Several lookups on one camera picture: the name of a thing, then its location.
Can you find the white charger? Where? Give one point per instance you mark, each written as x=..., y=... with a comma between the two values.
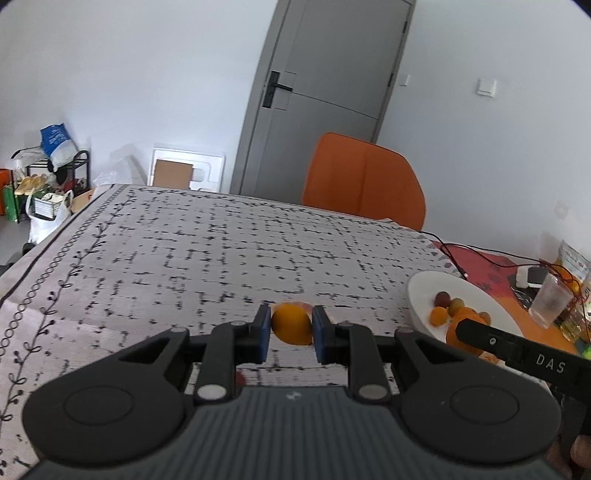
x=522, y=277

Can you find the white plate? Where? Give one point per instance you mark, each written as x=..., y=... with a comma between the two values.
x=425, y=290

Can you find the person's right hand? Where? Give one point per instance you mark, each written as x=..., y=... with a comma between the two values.
x=581, y=459

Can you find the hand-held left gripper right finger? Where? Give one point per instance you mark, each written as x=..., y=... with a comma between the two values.
x=321, y=337

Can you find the large orange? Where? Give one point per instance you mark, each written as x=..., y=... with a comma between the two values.
x=291, y=330

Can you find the black small device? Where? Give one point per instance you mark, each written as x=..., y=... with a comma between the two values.
x=538, y=276

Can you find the orange chair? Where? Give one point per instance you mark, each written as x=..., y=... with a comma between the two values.
x=364, y=180

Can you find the red plum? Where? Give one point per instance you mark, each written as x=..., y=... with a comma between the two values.
x=239, y=379
x=442, y=299

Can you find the yellow-green round fruit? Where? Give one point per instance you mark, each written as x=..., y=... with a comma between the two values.
x=485, y=317
x=457, y=305

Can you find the white wall socket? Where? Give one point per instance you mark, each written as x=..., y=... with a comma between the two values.
x=562, y=210

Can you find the yellow snack bag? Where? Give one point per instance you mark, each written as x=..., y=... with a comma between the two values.
x=575, y=261

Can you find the white plastic bag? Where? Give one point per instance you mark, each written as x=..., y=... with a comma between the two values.
x=44, y=217

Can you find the large white wall switch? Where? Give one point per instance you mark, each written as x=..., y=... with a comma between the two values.
x=487, y=86

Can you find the black metal rack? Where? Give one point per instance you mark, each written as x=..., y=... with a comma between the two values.
x=81, y=173

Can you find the patterned white tablecloth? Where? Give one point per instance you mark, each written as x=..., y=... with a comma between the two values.
x=184, y=254

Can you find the small white wall switch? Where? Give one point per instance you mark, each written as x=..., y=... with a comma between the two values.
x=405, y=79

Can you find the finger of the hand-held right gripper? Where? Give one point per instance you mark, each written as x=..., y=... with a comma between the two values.
x=485, y=341

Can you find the brown cardboard sheet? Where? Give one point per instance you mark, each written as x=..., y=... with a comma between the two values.
x=172, y=174

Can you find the yellow slippers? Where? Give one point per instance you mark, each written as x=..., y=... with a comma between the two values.
x=30, y=184

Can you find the small orange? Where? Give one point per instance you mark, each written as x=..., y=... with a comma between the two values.
x=437, y=317

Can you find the clear glass cup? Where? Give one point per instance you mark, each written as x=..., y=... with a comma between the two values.
x=549, y=300

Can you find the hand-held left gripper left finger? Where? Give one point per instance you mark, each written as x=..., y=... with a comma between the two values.
x=261, y=334

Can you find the yellow liquid bottle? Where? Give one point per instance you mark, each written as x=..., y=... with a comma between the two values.
x=575, y=324

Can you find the grey door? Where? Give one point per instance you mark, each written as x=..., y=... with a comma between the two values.
x=332, y=69

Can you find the green box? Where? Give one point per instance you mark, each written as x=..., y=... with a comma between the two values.
x=11, y=203

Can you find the white foam board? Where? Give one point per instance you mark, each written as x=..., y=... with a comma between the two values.
x=207, y=164

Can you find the orange box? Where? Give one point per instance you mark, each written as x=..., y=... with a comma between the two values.
x=3, y=194

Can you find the blue and white bag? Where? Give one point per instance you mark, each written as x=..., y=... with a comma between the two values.
x=57, y=144

